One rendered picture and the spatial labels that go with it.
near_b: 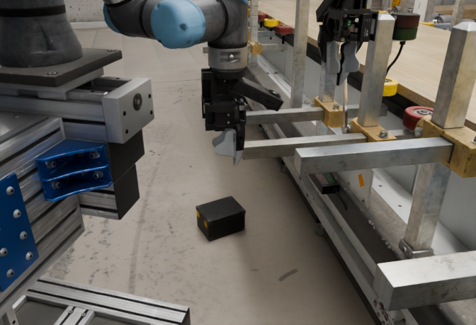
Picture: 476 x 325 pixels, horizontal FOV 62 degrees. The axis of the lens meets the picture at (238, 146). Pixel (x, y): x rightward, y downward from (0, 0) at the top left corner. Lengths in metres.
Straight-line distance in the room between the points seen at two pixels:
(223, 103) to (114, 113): 0.20
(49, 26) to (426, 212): 0.76
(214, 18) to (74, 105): 0.31
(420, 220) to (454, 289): 0.38
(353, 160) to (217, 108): 0.29
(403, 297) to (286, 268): 1.42
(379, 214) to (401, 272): 0.55
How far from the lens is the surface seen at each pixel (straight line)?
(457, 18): 2.48
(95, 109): 0.76
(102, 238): 2.05
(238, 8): 0.72
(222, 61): 0.73
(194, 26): 0.63
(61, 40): 0.82
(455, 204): 1.07
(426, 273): 0.41
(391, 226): 0.92
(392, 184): 1.24
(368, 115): 0.93
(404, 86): 1.18
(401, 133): 0.96
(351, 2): 0.75
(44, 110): 0.83
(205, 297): 1.68
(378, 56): 0.90
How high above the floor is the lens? 1.22
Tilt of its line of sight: 26 degrees down
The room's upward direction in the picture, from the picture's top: straight up
